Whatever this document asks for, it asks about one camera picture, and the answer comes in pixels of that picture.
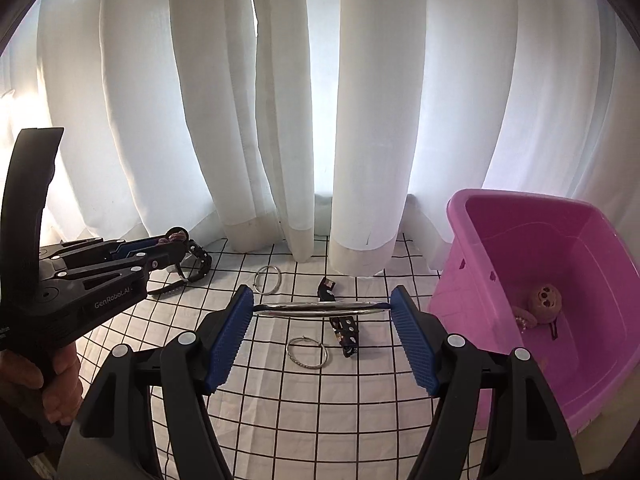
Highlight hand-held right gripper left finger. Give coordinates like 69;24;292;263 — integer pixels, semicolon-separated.
60;284;257;480

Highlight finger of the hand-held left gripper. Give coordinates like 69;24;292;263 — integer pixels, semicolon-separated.
47;232;188;262
47;244;188;282

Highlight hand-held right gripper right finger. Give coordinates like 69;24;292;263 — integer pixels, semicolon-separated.
390;285;577;480

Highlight black wrist watch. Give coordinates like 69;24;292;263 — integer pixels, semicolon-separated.
148;240;214;299

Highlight large silver hoop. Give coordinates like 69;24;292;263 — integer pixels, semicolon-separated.
252;301;392;319

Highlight purple plastic basket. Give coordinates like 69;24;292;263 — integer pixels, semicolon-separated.
429;188;627;432

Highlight pearl hair claw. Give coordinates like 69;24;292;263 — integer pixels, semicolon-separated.
514;309;540;334

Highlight beige fluffy hair clip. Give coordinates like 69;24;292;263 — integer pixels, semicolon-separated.
529;283;562;324

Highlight person's left hand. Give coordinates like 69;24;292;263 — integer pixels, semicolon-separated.
0;342;82;427

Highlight medium silver hoop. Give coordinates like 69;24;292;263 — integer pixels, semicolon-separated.
286;336;331;372

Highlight black floral hair clip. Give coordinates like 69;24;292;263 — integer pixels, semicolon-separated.
316;277;362;359

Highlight black grid white tablecloth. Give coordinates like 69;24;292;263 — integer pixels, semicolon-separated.
75;234;483;480

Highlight white curtain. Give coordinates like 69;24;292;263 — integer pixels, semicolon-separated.
0;0;640;278

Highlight small silver ring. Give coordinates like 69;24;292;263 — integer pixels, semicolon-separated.
254;265;284;295

